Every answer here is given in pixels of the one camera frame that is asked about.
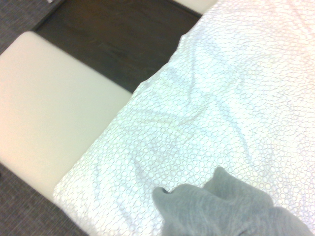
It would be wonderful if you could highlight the white textured duvet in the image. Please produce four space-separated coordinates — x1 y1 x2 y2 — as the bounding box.
53 0 315 236

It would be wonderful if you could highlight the dark wood bench panel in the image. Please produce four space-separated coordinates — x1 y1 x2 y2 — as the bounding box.
33 0 203 94

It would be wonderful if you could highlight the grey crumpled garment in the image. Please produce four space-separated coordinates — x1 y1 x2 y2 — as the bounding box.
152 167 305 236

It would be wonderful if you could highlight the cream padded bench cushion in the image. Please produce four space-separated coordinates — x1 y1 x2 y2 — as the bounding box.
172 0 219 16
0 30 132 206

